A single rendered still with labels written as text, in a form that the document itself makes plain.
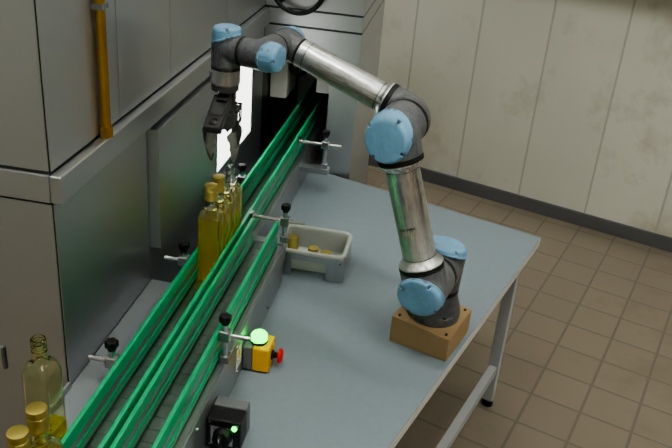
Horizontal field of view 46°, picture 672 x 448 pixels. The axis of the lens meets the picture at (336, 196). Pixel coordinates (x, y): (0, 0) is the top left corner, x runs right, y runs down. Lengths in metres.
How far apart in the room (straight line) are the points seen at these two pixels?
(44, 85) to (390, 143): 0.77
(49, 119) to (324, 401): 0.96
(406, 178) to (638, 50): 2.78
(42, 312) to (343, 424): 0.74
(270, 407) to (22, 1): 1.09
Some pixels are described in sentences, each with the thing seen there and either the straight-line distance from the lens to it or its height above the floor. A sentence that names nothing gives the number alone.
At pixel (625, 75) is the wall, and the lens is 4.57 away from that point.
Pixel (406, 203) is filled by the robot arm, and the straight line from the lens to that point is 1.92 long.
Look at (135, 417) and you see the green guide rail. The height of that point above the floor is 0.96.
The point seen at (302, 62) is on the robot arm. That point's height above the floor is 1.48.
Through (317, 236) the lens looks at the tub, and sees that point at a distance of 2.61.
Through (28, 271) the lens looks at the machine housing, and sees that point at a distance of 1.77.
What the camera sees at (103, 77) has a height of 1.53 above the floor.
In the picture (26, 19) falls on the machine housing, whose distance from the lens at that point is 1.54.
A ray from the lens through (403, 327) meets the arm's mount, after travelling 2.22.
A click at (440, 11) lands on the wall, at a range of 4.80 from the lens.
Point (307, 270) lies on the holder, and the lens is 2.49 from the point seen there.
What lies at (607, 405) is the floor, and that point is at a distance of 3.49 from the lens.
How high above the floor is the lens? 2.07
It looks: 26 degrees down
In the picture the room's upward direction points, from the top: 5 degrees clockwise
